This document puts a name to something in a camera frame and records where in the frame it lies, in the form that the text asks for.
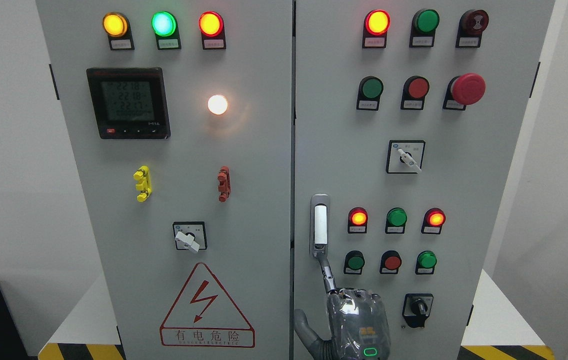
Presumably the green push button upper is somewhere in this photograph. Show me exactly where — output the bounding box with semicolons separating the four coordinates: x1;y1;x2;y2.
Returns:
355;76;383;111

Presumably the green indicator top right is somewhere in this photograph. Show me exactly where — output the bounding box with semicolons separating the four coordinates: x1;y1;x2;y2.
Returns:
409;8;440;48

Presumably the yellow terminal clip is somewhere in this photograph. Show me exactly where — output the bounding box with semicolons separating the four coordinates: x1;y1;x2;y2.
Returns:
133;165;153;203

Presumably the grey left cabinet door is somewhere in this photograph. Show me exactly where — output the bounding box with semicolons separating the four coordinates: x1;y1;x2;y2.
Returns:
36;0;294;360

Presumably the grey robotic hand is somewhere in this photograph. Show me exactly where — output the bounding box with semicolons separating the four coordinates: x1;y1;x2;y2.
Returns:
293;253;391;360

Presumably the white rotary switch left door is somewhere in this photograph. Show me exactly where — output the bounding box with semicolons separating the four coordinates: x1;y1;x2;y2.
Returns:
172;221;207;254

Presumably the red lit indicator top right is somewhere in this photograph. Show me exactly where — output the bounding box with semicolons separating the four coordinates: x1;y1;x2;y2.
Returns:
362;9;391;49

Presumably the green push button lower right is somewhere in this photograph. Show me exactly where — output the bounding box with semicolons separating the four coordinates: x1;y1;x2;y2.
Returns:
414;250;438;275

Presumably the white platform with hazard stripes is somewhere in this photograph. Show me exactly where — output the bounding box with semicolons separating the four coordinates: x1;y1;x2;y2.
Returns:
37;272;555;360

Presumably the green lit indicator light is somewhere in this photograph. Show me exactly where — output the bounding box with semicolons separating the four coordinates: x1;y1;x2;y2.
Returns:
151;11;182;50

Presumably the red push button upper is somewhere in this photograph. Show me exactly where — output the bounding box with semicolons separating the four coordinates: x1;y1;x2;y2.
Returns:
400;75;430;111

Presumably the silver door handle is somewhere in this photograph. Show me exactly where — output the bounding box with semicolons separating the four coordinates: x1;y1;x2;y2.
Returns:
309;193;330;259

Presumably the black digital power meter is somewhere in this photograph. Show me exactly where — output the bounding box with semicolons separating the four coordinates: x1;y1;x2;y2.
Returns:
86;67;171;140

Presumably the red lit indicator middle left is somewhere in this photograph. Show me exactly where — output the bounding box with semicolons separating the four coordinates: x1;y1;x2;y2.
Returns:
346;207;368;234

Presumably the yellow indicator light top left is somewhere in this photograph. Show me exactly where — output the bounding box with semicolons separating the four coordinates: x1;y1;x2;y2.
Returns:
102;12;134;51

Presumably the black rotary switch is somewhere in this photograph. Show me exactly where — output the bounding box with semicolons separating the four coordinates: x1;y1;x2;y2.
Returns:
402;292;434;328

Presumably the red emergency stop button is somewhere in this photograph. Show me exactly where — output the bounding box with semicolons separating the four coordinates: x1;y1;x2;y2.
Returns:
442;72;486;111

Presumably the grey cabinet door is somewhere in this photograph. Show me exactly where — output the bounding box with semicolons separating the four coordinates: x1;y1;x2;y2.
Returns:
36;0;294;360
293;0;555;360

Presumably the red lit indicator middle right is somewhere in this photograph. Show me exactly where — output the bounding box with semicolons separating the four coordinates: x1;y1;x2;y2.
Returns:
421;207;446;235

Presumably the red indicator light left door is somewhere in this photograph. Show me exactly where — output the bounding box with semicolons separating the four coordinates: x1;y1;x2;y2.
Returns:
198;10;227;50

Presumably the red terminal clip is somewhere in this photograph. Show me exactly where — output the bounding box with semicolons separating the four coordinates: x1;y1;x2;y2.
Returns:
217;166;232;203

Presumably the dark red buzzer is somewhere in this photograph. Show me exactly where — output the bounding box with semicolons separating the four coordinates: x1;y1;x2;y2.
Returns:
455;9;490;49

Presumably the red electric hazard warning sticker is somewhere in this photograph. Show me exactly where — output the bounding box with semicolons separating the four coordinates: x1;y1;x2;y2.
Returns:
159;262;255;348

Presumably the white lit indicator light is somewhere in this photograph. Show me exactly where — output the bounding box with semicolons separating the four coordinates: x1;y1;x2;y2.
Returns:
207;94;229;116

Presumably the green indicator middle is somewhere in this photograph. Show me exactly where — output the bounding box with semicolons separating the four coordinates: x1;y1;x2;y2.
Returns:
385;207;408;234

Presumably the white rotary switch upper right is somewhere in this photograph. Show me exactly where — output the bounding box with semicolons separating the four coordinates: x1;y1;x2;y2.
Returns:
386;140;426;174

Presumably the grey right cabinet door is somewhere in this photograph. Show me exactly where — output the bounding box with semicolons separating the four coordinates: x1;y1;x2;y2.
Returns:
293;0;555;360

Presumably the red lit indicator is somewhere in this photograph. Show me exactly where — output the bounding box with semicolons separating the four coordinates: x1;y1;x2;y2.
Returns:
346;207;368;234
421;207;446;235
362;9;391;49

